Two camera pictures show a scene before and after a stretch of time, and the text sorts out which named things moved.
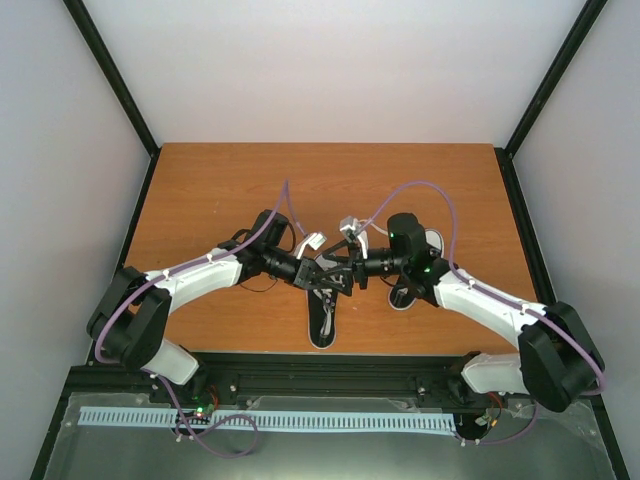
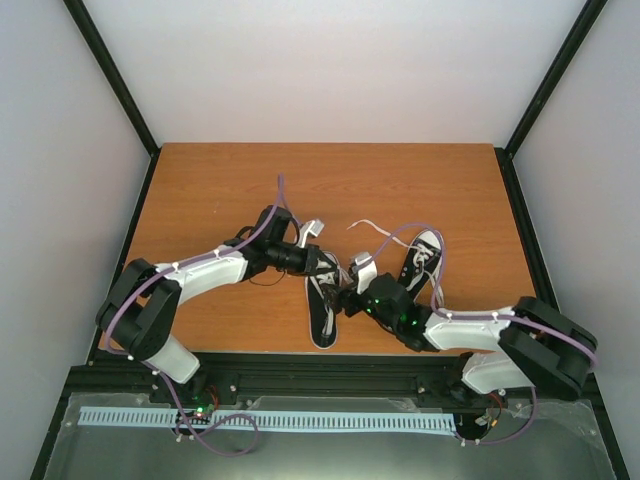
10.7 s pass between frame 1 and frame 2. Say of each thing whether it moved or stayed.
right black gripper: moved
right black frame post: stayed
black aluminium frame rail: stayed
